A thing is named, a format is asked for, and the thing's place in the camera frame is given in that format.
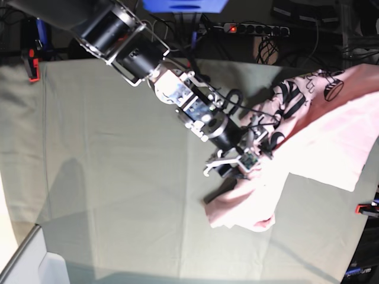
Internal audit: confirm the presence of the pink printed t-shirt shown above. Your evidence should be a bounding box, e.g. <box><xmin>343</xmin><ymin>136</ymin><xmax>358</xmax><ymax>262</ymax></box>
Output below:
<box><xmin>205</xmin><ymin>64</ymin><xmax>378</xmax><ymax>232</ymax></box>

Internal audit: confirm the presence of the red black clamp left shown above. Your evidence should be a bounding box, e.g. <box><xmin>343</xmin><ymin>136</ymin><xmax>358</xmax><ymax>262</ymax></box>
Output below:
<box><xmin>21</xmin><ymin>49</ymin><xmax>40</xmax><ymax>82</ymax></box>

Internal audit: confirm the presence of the blue clamp handle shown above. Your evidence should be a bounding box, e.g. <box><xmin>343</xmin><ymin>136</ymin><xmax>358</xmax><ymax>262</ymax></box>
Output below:
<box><xmin>191</xmin><ymin>31</ymin><xmax>197</xmax><ymax>50</ymax></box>
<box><xmin>36</xmin><ymin>18</ymin><xmax>49</xmax><ymax>50</ymax></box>

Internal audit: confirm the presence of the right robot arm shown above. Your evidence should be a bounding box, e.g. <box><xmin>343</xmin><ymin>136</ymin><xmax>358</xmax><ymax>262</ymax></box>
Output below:
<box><xmin>9</xmin><ymin>1</ymin><xmax>272</xmax><ymax>179</ymax></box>

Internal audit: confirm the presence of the red black clamp right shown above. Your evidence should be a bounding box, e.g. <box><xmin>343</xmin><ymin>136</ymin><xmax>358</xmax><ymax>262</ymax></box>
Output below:
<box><xmin>355</xmin><ymin>200</ymin><xmax>378</xmax><ymax>218</ymax></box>

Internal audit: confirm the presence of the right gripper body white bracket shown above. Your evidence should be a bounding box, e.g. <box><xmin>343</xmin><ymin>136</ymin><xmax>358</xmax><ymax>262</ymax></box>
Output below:
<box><xmin>203</xmin><ymin>114</ymin><xmax>274</xmax><ymax>178</ymax></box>

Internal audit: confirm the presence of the black power strip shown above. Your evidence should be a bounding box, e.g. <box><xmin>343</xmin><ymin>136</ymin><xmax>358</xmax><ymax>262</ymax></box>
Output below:
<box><xmin>223</xmin><ymin>22</ymin><xmax>290</xmax><ymax>37</ymax></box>

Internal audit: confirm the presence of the black cable bundle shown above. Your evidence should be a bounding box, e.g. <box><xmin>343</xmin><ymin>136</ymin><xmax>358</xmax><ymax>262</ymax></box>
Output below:
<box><xmin>256</xmin><ymin>35</ymin><xmax>281</xmax><ymax>64</ymax></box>

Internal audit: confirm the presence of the red black clamp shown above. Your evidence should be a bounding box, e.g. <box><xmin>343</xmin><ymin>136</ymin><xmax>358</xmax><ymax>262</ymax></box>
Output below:
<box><xmin>21</xmin><ymin>49</ymin><xmax>40</xmax><ymax>82</ymax></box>
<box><xmin>355</xmin><ymin>200</ymin><xmax>378</xmax><ymax>218</ymax></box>

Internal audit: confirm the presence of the white bin corner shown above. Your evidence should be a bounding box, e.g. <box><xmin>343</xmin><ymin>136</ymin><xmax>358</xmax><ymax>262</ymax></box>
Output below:
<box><xmin>38</xmin><ymin>252</ymin><xmax>70</xmax><ymax>284</ymax></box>

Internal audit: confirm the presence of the blue clamp handle centre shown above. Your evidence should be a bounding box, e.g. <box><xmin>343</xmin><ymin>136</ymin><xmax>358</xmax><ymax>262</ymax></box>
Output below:
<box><xmin>191</xmin><ymin>31</ymin><xmax>197</xmax><ymax>50</ymax></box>

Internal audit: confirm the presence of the blue clamp handle left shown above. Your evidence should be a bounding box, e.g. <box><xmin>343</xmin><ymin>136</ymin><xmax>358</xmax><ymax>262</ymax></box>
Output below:
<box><xmin>36</xmin><ymin>18</ymin><xmax>49</xmax><ymax>50</ymax></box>

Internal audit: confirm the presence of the green table cloth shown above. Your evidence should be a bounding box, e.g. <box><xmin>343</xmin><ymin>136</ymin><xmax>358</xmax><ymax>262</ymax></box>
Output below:
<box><xmin>1</xmin><ymin>59</ymin><xmax>378</xmax><ymax>283</ymax></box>

